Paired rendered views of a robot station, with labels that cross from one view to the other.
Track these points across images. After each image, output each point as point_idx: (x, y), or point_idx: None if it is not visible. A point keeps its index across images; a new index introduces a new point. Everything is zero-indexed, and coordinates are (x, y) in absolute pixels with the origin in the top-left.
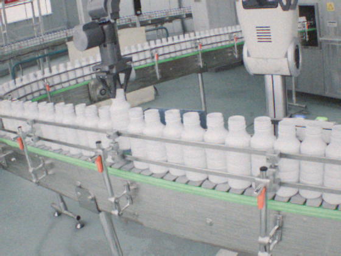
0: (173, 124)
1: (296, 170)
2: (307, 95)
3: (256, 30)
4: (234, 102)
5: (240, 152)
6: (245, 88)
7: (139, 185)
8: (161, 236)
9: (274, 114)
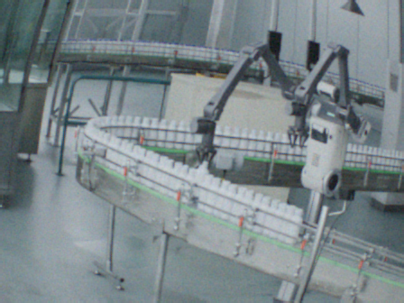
0: (224, 188)
1: (263, 219)
2: None
3: (312, 155)
4: (367, 252)
5: (244, 206)
6: (392, 240)
7: (195, 216)
8: None
9: (307, 219)
